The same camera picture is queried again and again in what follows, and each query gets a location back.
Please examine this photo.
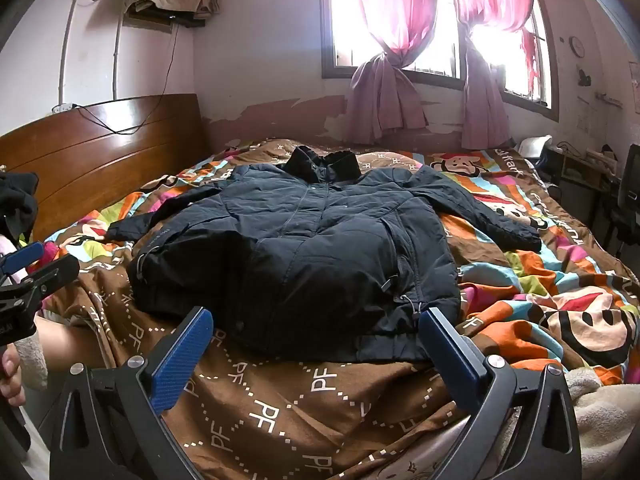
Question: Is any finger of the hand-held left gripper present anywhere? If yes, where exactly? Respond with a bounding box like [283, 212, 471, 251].
[22, 255, 82, 303]
[0, 241, 46, 277]

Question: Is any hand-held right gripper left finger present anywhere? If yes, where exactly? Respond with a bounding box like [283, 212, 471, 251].
[50, 306, 221, 480]

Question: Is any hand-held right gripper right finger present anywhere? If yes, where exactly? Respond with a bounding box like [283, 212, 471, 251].
[418, 307, 583, 480]

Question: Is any dark navy padded jacket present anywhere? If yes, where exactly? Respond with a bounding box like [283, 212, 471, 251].
[107, 145, 543, 365]

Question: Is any person's left forearm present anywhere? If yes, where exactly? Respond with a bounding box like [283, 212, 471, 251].
[14, 317, 101, 393]

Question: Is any person's left hand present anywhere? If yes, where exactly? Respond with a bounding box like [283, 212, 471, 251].
[0, 346, 26, 407]

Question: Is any dark cloth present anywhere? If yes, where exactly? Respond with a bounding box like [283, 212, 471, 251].
[0, 172, 41, 247]

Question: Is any colourful printed blanket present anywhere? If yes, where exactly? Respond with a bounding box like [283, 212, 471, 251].
[42, 137, 640, 480]

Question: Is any wooden headboard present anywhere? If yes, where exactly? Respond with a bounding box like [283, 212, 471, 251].
[0, 94, 206, 243]

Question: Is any beige fleece blanket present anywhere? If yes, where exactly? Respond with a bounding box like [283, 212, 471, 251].
[562, 366, 640, 480]

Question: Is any white pillow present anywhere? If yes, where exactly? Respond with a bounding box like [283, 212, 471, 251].
[517, 135, 554, 159]

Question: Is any cluttered desk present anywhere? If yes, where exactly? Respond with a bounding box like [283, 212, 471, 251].
[542, 142, 623, 201]

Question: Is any black office chair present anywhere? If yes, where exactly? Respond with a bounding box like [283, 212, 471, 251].
[602, 144, 640, 248]

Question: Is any brown framed window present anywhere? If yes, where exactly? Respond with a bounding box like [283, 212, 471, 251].
[320, 0, 561, 122]

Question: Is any pink curtain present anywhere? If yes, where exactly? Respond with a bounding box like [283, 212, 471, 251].
[445, 0, 542, 150]
[345, 0, 442, 145]

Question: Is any white wall pipe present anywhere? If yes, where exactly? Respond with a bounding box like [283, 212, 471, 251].
[58, 0, 127, 107]

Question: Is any black cable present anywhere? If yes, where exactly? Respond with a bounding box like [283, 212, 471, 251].
[74, 19, 182, 136]

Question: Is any dark wall shelf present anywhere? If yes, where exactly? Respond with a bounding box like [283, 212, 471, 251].
[122, 6, 208, 32]

